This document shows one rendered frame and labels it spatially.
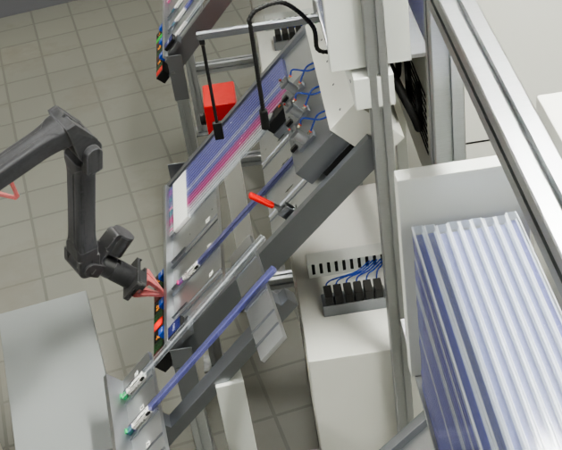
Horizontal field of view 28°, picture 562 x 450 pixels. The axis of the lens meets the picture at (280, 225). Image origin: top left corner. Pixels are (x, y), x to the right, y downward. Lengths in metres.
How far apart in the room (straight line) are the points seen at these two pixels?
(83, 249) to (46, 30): 3.46
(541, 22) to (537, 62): 0.09
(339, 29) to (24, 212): 2.59
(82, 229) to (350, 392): 0.76
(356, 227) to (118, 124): 2.11
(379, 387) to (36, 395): 0.83
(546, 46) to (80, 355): 1.37
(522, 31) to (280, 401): 1.62
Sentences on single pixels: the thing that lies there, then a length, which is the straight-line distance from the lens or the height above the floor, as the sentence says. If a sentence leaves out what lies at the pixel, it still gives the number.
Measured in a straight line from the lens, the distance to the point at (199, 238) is 2.81.
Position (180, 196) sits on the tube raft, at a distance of 3.04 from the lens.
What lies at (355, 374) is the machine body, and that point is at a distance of 2.73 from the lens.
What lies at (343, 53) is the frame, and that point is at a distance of 2.21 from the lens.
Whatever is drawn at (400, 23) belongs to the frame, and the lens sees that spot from 2.20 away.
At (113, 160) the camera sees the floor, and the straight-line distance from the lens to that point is 4.74.
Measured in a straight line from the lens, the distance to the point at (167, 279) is 2.82.
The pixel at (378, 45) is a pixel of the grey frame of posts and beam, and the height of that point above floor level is 1.45.
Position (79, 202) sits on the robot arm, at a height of 1.10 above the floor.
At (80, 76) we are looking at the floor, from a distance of 5.46.
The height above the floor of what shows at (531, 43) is 1.38.
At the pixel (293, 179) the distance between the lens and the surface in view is 2.54.
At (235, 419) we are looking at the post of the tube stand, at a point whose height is 0.72.
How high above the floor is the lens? 2.46
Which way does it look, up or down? 36 degrees down
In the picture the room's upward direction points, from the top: 9 degrees counter-clockwise
